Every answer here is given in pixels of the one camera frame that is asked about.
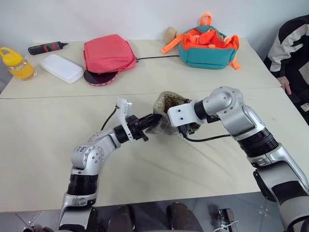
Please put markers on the dark round disc pink rim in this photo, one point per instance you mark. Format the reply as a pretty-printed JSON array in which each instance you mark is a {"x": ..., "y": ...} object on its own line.
[{"x": 99, "y": 78}]

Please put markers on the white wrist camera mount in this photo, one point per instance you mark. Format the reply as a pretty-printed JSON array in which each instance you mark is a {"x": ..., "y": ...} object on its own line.
[
  {"x": 181, "y": 114},
  {"x": 124, "y": 108}
]

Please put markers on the person in black white jacket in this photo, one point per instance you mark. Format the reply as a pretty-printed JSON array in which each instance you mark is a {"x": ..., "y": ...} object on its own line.
[{"x": 289, "y": 48}]

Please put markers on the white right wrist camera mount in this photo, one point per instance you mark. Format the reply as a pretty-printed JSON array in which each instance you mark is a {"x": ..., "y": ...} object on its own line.
[{"x": 181, "y": 114}]

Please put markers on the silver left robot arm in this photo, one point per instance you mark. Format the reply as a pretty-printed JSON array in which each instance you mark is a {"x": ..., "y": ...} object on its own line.
[{"x": 87, "y": 159}]

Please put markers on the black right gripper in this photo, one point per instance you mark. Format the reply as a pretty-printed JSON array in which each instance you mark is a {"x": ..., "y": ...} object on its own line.
[{"x": 187, "y": 129}]

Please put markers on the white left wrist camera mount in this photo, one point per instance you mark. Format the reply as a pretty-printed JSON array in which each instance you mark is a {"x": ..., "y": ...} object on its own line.
[{"x": 124, "y": 108}]

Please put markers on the teal and orange backpack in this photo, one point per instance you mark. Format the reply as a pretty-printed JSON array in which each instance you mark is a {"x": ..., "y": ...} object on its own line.
[{"x": 207, "y": 52}]

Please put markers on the black red marker tool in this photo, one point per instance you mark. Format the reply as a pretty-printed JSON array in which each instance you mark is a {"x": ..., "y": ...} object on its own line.
[{"x": 47, "y": 47}]

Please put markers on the beige patterned pouch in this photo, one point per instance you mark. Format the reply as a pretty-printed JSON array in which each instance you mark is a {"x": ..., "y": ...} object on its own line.
[{"x": 161, "y": 102}]

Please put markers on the dark rounded shape under table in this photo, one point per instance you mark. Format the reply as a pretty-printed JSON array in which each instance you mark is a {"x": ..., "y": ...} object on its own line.
[
  {"x": 122, "y": 218},
  {"x": 182, "y": 217}
]

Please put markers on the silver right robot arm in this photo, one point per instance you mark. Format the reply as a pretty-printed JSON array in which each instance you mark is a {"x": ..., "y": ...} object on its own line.
[{"x": 246, "y": 120}]

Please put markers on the beige plush toy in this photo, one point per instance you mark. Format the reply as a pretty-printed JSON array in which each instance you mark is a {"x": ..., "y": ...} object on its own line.
[{"x": 171, "y": 35}]

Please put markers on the pink fabric bag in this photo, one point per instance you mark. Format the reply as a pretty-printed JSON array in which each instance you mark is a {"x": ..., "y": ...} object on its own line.
[{"x": 107, "y": 53}]

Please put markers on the bystander bare hand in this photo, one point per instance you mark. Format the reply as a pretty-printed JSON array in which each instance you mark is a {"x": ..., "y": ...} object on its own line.
[{"x": 285, "y": 84}]

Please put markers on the white plastic box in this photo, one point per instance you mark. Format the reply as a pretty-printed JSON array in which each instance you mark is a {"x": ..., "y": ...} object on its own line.
[{"x": 60, "y": 68}]

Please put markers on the yellow-capped bottle of orange liquid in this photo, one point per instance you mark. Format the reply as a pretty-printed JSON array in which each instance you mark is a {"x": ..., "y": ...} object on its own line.
[{"x": 18, "y": 65}]

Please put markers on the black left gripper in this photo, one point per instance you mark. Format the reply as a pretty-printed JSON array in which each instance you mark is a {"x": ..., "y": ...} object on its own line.
[{"x": 135, "y": 126}]

